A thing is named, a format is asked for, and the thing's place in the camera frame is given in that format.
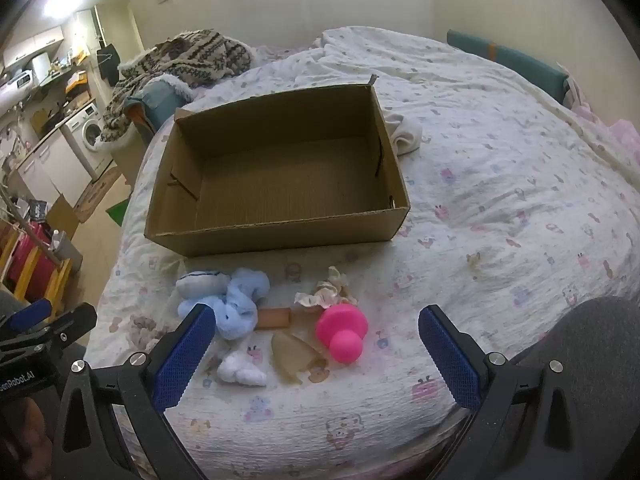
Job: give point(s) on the orange cardboard tube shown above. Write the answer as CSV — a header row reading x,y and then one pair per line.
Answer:
x,y
274,318

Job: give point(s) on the white wall cabinets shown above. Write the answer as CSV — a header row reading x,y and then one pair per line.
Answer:
x,y
35,45

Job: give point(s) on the dark hanging garment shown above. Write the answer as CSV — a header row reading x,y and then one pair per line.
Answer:
x,y
107,62

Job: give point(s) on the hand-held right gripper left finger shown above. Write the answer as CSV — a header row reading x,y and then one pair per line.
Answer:
x,y
182,357

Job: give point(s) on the white crumpled cloth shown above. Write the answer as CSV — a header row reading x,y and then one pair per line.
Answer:
x,y
405,135

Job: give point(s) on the pink rubber toy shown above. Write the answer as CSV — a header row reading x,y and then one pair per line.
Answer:
x,y
340,330

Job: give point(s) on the clear plastic bag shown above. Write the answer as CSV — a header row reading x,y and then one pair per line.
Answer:
x,y
295,357

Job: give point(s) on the beige fabric scrunchie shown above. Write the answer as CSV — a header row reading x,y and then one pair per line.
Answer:
x,y
325,292

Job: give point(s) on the grey bin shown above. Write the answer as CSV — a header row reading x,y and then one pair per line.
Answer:
x,y
67,252

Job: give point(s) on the brown floor carton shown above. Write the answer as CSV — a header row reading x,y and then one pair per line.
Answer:
x,y
62,217

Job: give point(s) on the pink cloth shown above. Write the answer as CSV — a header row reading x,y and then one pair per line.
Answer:
x,y
615,135

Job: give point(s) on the brown door mat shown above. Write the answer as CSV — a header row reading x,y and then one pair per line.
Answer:
x,y
97,195

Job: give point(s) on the teal headboard cushion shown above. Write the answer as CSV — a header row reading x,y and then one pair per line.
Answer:
x,y
510,62

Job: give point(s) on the light blue plush toy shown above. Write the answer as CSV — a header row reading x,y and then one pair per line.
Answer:
x,y
240,305

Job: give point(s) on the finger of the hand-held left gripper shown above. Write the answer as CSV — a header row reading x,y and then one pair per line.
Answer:
x,y
75,322
30,310

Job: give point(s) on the cardboard box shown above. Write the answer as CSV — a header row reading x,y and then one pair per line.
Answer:
x,y
280,185

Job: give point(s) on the patterned knit blanket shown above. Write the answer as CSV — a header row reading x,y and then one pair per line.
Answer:
x,y
190,57

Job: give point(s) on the white printed bed quilt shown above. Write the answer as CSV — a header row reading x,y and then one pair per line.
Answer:
x,y
500,185

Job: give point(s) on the white floor cabinet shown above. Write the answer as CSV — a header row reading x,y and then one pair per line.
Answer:
x,y
55,170

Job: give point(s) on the white washing machine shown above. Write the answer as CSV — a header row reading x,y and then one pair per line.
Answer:
x,y
87,135

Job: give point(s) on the white fluffy ball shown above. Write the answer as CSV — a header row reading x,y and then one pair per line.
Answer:
x,y
240,370

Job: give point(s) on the colourful toy rack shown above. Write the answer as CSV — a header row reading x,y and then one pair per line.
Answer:
x,y
30,265

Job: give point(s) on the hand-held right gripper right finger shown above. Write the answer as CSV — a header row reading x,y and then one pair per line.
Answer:
x,y
450,360

